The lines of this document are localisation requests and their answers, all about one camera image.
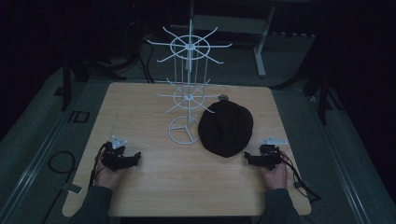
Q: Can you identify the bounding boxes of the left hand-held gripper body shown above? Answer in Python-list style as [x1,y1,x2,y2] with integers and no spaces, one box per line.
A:
[100,134,135,173]

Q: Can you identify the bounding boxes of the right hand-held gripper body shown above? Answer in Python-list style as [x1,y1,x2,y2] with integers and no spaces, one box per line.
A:
[252,135,290,171]

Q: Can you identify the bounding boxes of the black hat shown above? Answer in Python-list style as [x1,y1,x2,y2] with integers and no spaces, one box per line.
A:
[197,94,254,159]

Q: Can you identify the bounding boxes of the white wire display rack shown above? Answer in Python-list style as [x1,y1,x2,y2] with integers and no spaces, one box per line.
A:
[146,19,233,146]

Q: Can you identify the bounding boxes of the person's left hand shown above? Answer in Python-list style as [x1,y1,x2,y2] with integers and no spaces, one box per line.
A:
[94,150,130,191]

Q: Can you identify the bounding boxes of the person's right hand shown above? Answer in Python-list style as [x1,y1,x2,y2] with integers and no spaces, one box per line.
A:
[259,150,290,191]

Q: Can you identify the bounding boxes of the black tripod stand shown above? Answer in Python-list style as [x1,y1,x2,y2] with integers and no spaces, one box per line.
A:
[52,43,129,112]
[270,55,347,126]

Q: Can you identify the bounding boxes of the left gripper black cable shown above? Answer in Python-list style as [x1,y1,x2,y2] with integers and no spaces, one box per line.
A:
[89,143,108,189]

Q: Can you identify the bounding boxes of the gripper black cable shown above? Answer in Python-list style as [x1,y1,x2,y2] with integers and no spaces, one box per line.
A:
[89,143,108,189]
[279,150,322,204]

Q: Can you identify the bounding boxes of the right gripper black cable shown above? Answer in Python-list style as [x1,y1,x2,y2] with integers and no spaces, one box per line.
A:
[279,150,322,204]

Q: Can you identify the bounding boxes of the black cable loop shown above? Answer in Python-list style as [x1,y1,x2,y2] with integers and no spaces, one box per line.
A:
[47,150,77,175]

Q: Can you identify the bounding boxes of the grey metal desk frame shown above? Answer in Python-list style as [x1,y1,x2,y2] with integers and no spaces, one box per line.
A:
[170,0,316,78]

